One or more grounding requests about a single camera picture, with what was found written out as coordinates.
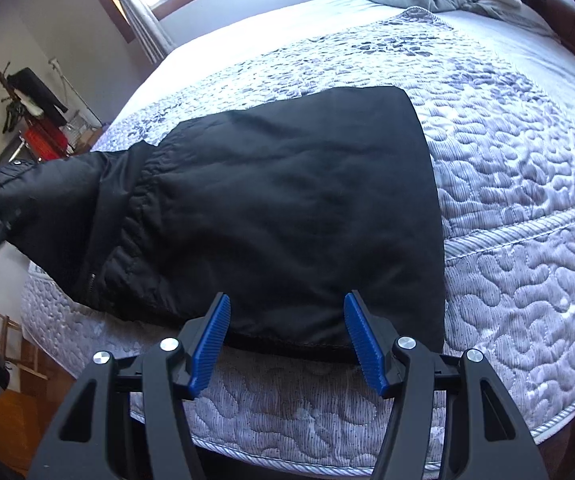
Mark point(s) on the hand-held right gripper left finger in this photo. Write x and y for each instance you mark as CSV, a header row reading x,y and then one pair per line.
x,y
212,345

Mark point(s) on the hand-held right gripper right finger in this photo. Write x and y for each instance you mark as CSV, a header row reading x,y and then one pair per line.
x,y
367,345

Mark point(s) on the black pants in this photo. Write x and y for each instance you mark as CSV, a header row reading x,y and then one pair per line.
x,y
267,200

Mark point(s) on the wooden folding stand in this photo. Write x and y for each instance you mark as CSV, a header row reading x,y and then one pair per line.
x,y
9,330

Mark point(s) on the black chrome cantilever chair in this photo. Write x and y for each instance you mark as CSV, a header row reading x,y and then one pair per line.
x,y
17,147

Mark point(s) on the red hanging garment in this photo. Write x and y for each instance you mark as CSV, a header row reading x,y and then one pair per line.
x,y
42,142

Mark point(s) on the white hanging garment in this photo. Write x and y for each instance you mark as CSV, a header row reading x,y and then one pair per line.
x,y
31,104

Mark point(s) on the black hanging garment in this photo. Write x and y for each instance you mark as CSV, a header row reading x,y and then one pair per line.
x,y
42,92

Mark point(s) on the bed with quilted grey mattress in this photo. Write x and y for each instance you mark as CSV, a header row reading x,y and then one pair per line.
x,y
517,185

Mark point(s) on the white curtain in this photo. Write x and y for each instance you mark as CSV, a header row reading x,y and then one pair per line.
x,y
145,25

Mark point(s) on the wooden window frame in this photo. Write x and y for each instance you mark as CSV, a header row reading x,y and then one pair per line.
x,y
122,22

